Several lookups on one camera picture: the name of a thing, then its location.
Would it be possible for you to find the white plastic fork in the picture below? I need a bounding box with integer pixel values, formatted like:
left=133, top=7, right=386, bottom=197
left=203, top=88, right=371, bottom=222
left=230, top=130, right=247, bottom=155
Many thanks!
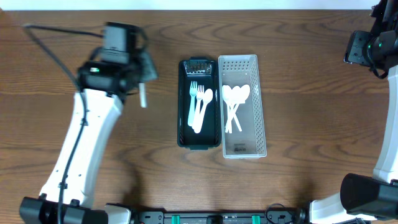
left=192, top=85, right=205, bottom=131
left=139, top=83, right=147, bottom=108
left=188, top=81, right=198, bottom=126

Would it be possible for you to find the white plastic spoon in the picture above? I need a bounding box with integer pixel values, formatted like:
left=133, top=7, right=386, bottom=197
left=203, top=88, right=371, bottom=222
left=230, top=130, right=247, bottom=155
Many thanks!
left=224, top=84, right=251, bottom=133
left=227, top=86, right=242, bottom=133
left=222, top=85, right=240, bottom=133
left=194, top=86, right=213, bottom=134

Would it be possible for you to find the clear white plastic basket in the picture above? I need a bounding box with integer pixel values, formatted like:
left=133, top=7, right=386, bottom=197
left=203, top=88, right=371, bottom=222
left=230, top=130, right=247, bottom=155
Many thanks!
left=218, top=54, right=267, bottom=159

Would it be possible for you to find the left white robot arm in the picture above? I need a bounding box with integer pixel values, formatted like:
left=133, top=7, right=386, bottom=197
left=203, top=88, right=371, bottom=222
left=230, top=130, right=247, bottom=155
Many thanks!
left=19, top=50, right=158, bottom=223

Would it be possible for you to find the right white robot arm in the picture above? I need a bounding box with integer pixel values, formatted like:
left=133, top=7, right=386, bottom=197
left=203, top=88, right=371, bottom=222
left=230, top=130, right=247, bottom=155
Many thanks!
left=307, top=29, right=397, bottom=223

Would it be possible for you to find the dark green plastic basket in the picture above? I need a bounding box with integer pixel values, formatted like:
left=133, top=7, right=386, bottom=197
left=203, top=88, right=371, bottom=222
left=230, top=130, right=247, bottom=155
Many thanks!
left=177, top=57, right=222, bottom=150

